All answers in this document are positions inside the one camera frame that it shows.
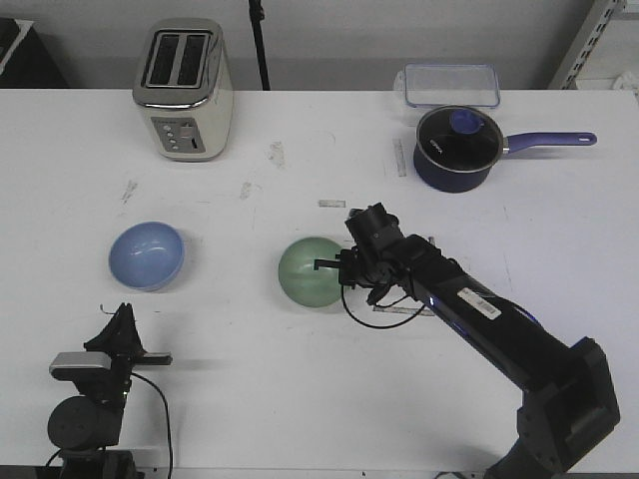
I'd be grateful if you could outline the blue bowl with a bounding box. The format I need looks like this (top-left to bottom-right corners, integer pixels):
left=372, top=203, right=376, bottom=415
left=108, top=222, right=185, bottom=291

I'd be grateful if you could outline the glass pot lid blue knob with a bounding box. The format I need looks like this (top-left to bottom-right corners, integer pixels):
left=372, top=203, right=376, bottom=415
left=415, top=106, right=504, bottom=174

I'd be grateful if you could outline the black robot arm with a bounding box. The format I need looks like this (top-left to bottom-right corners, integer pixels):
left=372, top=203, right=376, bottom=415
left=314, top=204, right=620, bottom=478
left=47, top=302, right=173, bottom=478

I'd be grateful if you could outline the grey metal shelf upright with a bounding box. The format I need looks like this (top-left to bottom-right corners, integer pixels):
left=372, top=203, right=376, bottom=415
left=547, top=0, right=626, bottom=90

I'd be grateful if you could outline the silver two-slot toaster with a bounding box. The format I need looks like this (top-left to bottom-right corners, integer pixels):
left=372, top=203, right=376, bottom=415
left=132, top=18, right=234, bottom=163

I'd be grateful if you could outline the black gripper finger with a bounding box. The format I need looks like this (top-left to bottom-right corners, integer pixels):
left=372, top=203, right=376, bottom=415
left=84, top=303, right=125, bottom=353
left=314, top=258, right=341, bottom=270
left=124, top=303, right=146, bottom=353

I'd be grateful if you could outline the clear plastic food container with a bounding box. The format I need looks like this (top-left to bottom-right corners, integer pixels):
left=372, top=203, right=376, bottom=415
left=393, top=63, right=500, bottom=109

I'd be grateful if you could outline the blue saucepan with handle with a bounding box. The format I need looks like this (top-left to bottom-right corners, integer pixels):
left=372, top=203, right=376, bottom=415
left=413, top=105, right=597, bottom=194

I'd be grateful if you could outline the green bowl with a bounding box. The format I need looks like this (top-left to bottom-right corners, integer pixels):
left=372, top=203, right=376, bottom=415
left=278, top=237, right=341, bottom=308

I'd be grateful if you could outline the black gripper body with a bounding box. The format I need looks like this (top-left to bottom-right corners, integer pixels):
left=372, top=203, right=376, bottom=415
left=74, top=352, right=173, bottom=399
left=336, top=246, right=399, bottom=288

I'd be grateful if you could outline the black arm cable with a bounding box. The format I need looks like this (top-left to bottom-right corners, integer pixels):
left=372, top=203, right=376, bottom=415
left=130, top=371, right=175, bottom=475
left=340, top=281, right=435, bottom=330

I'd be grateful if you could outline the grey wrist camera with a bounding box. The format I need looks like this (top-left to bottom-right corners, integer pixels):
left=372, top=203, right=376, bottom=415
left=49, top=351, right=112, bottom=381

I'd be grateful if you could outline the black tripod pole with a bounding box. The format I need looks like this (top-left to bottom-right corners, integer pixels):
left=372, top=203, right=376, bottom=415
left=248, top=0, right=271, bottom=91

